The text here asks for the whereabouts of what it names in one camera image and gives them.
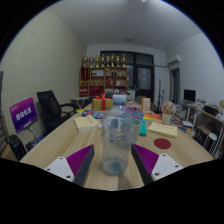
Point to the teal notebook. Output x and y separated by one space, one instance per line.
143 128

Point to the dark framed glass door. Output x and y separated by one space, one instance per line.
143 76

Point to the purple sign board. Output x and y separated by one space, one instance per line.
23 114

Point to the orange book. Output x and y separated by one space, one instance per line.
152 117

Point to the blue printed booklet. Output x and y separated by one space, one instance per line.
93 114

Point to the wooden shelf unit with trophies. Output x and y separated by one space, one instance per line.
103 80

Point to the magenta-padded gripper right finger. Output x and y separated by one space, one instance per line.
165 165

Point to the white round stool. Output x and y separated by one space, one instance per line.
211 137

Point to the small orange white carton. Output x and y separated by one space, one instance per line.
145 105

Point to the yellow gift box red ribbon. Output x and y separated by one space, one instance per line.
98 104

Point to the black bag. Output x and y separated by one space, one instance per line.
16 146

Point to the black computer monitor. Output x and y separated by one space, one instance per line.
189 95

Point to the black office chair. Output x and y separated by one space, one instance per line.
50 110

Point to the flat round red coaster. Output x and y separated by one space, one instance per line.
162 143

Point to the cluttered wooden side desk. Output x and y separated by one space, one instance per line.
210 115

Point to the clear plastic water bottle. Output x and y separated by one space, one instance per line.
116 140

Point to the white wall air conditioner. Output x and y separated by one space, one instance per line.
174 60

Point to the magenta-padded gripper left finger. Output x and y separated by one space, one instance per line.
57 166

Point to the small white table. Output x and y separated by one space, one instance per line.
80 99

